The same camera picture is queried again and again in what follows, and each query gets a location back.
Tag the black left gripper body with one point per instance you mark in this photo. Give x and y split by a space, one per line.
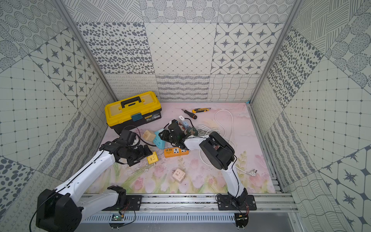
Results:
139 153

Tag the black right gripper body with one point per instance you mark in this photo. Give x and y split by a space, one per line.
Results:
173 140

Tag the orange power strip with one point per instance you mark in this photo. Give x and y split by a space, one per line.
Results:
175 152

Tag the yellow cube adapter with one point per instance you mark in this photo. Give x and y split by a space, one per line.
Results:
152 159

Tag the cream deer cube adapter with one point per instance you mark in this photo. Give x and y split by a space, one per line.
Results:
178 175

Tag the dark green cube adapter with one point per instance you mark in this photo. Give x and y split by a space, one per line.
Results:
192 131

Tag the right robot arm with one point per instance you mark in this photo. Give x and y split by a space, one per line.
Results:
218 151

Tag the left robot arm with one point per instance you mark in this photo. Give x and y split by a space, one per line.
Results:
63 209

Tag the white plug adapter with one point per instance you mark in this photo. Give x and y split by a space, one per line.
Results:
181 118

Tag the beige red power strip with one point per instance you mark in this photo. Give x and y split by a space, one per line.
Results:
185 124

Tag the teal triangular power strip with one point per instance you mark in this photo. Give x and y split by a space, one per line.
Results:
158 142

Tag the black orange screwdriver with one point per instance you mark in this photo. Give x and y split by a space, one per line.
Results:
192 115

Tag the yellow utility knife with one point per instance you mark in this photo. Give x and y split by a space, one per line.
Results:
200 110

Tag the yellow black plastic toolbox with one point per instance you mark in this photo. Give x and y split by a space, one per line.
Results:
134 111

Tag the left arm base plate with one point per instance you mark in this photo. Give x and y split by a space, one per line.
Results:
131 203

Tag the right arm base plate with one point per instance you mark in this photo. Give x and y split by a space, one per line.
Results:
227 202

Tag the aluminium rail frame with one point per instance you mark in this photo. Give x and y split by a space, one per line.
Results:
179 203

